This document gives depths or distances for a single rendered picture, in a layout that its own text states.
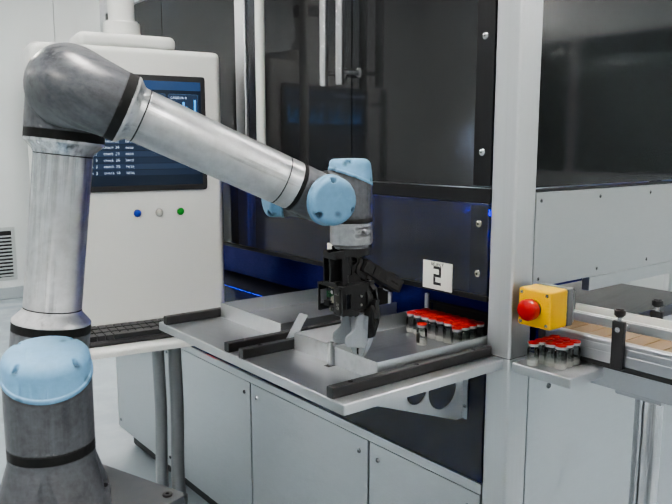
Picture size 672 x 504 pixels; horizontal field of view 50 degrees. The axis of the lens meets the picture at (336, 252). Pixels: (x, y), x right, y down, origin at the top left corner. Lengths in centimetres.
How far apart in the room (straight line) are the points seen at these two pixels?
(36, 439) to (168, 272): 110
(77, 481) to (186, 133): 49
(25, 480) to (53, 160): 44
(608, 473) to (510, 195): 77
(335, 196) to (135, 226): 106
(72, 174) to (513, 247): 79
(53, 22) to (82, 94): 581
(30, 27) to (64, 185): 564
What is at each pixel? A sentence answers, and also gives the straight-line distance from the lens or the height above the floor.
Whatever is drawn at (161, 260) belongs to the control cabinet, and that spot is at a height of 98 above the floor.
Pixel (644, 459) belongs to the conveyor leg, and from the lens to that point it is 151.
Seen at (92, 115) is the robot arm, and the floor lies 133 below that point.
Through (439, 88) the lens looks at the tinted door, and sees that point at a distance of 153.
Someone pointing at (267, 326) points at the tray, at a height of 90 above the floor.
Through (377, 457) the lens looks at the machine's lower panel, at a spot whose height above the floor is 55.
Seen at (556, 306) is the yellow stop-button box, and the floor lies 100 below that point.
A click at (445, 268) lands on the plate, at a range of 152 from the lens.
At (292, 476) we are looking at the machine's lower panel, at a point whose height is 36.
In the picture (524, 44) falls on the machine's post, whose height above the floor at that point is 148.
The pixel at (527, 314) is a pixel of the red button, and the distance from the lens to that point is 135.
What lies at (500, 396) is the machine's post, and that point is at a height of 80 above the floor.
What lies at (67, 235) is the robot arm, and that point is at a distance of 113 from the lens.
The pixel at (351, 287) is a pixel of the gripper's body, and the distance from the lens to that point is 124.
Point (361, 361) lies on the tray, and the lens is 131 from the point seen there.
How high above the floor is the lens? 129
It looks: 9 degrees down
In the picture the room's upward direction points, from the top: straight up
